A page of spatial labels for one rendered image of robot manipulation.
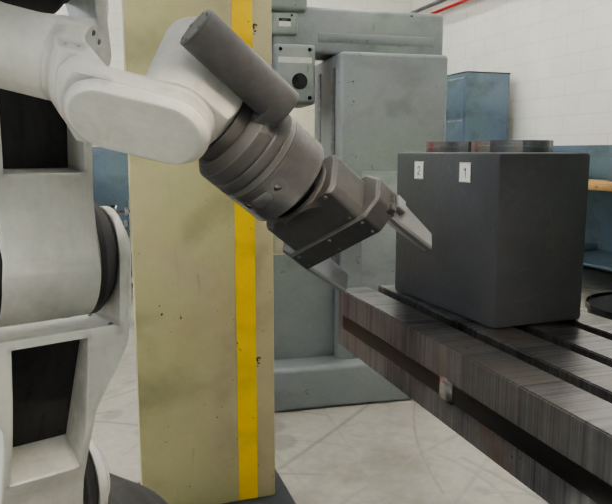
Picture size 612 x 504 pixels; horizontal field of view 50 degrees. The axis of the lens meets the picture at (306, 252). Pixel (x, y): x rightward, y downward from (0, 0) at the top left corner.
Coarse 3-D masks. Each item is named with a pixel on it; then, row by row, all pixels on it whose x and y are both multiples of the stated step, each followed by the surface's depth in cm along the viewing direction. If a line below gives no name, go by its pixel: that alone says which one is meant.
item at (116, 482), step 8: (112, 480) 116; (120, 480) 116; (128, 480) 116; (112, 488) 113; (120, 488) 113; (128, 488) 113; (136, 488) 113; (144, 488) 113; (112, 496) 110; (120, 496) 110; (128, 496) 110; (136, 496) 110; (144, 496) 110; (152, 496) 110; (160, 496) 110
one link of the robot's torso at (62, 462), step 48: (0, 336) 74; (48, 336) 73; (96, 336) 77; (0, 384) 71; (48, 384) 80; (96, 384) 78; (0, 432) 74; (48, 432) 84; (0, 480) 77; (48, 480) 81; (96, 480) 89
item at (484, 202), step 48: (432, 144) 83; (480, 144) 73; (528, 144) 71; (432, 192) 80; (480, 192) 71; (528, 192) 70; (576, 192) 72; (432, 240) 81; (480, 240) 72; (528, 240) 71; (576, 240) 73; (432, 288) 82; (480, 288) 72; (528, 288) 72; (576, 288) 74
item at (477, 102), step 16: (448, 80) 755; (464, 80) 725; (480, 80) 729; (496, 80) 735; (448, 96) 759; (464, 96) 728; (480, 96) 731; (496, 96) 738; (304, 112) 860; (448, 112) 761; (464, 112) 730; (480, 112) 734; (496, 112) 740; (304, 128) 863; (448, 128) 762; (464, 128) 732; (480, 128) 737; (496, 128) 743
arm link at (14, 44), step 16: (0, 16) 50; (16, 16) 50; (32, 16) 50; (48, 16) 51; (0, 32) 49; (16, 32) 49; (32, 32) 49; (48, 32) 50; (0, 48) 49; (16, 48) 49; (32, 48) 49; (0, 64) 50; (16, 64) 50; (32, 64) 50; (0, 80) 51; (16, 80) 51; (32, 80) 50
